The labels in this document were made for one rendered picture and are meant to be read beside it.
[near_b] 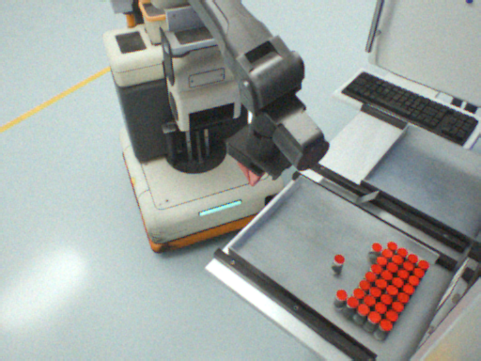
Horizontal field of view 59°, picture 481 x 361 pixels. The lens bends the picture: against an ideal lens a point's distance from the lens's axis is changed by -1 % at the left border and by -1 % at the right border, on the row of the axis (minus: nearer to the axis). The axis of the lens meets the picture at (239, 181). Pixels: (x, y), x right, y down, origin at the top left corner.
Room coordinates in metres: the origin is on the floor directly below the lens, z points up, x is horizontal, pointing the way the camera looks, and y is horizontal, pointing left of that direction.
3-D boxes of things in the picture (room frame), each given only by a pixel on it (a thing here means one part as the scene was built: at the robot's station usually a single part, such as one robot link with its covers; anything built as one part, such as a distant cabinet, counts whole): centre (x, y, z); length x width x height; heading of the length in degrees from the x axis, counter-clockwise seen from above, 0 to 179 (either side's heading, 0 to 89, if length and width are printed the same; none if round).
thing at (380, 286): (0.40, -0.27, 0.90); 0.18 x 0.02 x 0.05; 140
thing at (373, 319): (0.39, -0.29, 0.90); 0.18 x 0.02 x 0.05; 140
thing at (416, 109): (1.07, -0.53, 0.82); 0.40 x 0.14 x 0.02; 50
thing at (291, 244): (0.47, -0.19, 0.90); 0.34 x 0.26 x 0.04; 50
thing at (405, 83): (1.11, -0.56, 0.79); 0.45 x 0.28 x 0.03; 51
